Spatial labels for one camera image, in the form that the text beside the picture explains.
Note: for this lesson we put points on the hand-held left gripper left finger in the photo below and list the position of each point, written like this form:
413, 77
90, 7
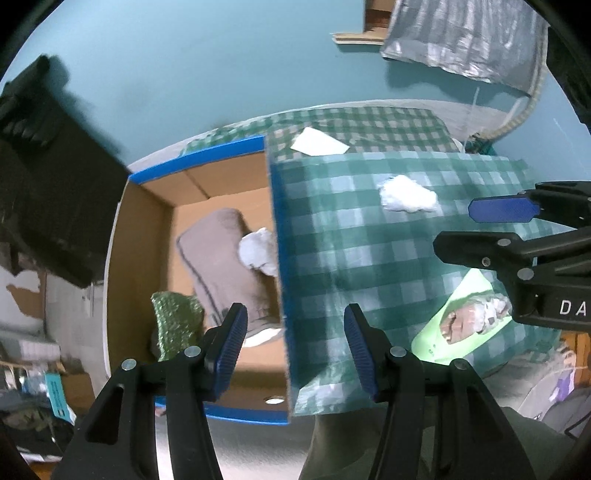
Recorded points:
228, 355

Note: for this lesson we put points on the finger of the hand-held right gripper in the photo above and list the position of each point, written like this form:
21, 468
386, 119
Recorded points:
503, 210
475, 247

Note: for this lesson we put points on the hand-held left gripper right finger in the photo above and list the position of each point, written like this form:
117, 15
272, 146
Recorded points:
360, 355

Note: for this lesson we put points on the green bubble wrap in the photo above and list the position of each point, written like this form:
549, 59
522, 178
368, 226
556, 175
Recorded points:
178, 323

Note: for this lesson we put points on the white cloth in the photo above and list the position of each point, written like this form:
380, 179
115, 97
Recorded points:
256, 251
406, 194

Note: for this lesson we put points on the grey sock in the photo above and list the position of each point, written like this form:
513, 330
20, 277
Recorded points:
221, 258

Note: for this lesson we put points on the blue cardboard box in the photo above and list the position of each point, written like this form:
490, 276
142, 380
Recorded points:
138, 258

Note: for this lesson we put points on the purple printed packet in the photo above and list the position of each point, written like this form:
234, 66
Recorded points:
562, 376

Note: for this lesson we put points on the light green snack packet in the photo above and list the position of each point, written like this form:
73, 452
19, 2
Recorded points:
443, 337

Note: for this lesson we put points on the teal checked plastic sheet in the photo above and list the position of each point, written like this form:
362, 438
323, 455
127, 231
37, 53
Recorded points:
351, 258

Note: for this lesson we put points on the beige patterned strip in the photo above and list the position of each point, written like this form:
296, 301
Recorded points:
531, 97

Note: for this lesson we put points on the green checked tablecloth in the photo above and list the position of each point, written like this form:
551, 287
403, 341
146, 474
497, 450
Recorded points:
392, 129

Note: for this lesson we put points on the teal packet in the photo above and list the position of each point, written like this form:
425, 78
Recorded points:
60, 397

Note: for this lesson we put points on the silver foil bag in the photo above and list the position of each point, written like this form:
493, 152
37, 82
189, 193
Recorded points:
461, 37

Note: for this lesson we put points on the white paper sheet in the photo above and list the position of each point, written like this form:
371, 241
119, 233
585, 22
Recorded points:
318, 142

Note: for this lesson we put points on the wooden window ledge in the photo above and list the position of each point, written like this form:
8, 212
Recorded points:
358, 38

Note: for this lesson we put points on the black cabinet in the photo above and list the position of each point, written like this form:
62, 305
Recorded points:
51, 184

